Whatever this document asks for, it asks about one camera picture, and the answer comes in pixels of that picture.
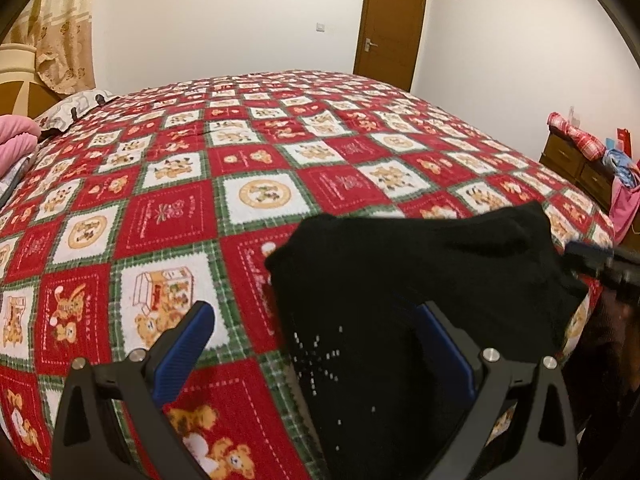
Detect pink hanging cloth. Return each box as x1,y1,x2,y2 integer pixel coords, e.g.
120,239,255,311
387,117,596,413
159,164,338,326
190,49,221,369
610,179,640,247

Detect beige floral curtain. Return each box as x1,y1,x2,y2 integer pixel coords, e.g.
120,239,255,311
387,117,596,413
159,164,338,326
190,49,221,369
14,0,96,95

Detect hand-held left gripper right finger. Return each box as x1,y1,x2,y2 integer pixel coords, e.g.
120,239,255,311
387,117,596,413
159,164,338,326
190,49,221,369
419,300,582,480

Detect brown wooden dresser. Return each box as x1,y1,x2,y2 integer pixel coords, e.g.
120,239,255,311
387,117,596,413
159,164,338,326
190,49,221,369
538,124,640,214

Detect grey patterned pillow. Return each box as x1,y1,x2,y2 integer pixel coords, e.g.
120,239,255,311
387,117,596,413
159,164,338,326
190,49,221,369
32,88,115,134

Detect pink blanket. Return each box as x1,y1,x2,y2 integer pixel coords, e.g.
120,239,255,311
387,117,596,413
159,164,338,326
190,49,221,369
0,115,42,182

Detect beige wooden headboard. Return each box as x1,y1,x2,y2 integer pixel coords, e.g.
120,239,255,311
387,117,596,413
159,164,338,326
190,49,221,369
0,43,64,119

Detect white bed sheet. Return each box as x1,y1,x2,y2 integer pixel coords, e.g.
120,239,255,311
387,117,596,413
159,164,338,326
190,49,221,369
0,157,35,207

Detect red plaid cloth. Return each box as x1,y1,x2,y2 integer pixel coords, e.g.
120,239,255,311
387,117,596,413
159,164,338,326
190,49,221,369
545,111,610,162

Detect red checkered printed blanket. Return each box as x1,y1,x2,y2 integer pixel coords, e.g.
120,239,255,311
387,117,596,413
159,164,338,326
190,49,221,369
0,67,617,480

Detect blue cloth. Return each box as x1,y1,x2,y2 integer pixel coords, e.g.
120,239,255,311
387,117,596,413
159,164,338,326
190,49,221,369
601,148,640,187

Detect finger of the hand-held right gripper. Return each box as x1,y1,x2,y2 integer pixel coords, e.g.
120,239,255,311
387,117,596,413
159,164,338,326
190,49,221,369
564,240,621,281

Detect black pants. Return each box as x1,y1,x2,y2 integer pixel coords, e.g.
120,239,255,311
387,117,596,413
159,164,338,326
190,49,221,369
264,200,591,480

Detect brown wooden door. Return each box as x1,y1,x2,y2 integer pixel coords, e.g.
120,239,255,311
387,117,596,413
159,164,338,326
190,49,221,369
352,0,430,92

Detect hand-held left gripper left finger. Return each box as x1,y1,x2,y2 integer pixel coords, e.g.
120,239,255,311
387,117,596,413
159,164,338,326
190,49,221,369
50,300,216,480

